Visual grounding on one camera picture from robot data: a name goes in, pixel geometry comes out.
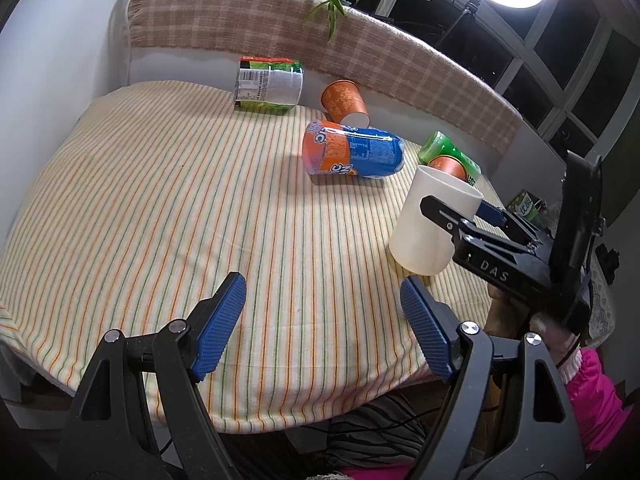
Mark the green packet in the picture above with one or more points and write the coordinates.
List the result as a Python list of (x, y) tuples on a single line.
[(525, 206)]

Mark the orange paper cup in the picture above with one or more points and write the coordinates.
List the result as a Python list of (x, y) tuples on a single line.
[(342, 100), (447, 165)]

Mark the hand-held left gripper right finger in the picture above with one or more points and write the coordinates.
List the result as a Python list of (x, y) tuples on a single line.
[(426, 332)]

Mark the beige checkered cloth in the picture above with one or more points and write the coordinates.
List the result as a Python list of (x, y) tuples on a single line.
[(250, 25)]

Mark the dark striped clothing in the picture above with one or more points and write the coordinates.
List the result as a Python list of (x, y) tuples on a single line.
[(375, 430)]

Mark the plain green can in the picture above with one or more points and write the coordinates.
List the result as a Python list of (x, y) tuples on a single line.
[(442, 145)]

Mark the white cup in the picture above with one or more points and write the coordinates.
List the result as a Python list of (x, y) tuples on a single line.
[(425, 230)]

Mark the person's right forearm pink sleeve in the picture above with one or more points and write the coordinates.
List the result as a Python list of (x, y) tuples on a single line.
[(592, 400)]

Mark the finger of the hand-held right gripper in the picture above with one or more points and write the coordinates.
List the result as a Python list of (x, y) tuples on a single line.
[(492, 214), (450, 220)]

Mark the green can with white label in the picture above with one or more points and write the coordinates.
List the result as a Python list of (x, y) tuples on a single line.
[(270, 82)]

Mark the orange and blue can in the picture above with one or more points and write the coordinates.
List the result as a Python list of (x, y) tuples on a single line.
[(360, 152)]

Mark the person's right hand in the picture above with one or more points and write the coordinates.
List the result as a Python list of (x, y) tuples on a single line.
[(507, 310)]

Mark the striped tablecloth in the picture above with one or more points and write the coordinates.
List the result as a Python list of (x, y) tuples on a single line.
[(200, 210)]

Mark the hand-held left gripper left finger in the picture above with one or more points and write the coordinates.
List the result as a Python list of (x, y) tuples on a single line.
[(220, 325)]

